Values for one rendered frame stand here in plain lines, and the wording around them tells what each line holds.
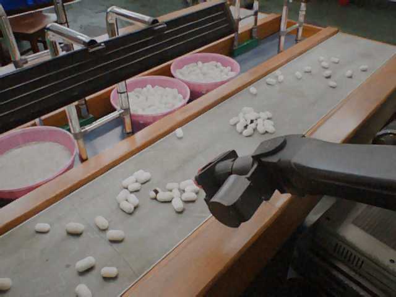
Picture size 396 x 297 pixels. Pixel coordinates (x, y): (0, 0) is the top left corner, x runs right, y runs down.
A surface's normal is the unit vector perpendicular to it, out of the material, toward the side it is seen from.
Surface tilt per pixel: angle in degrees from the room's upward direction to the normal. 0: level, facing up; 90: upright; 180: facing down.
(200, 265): 0
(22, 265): 0
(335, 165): 44
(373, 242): 0
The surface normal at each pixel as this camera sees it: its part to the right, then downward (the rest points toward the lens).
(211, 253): 0.00, -0.79
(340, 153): -0.58, -0.78
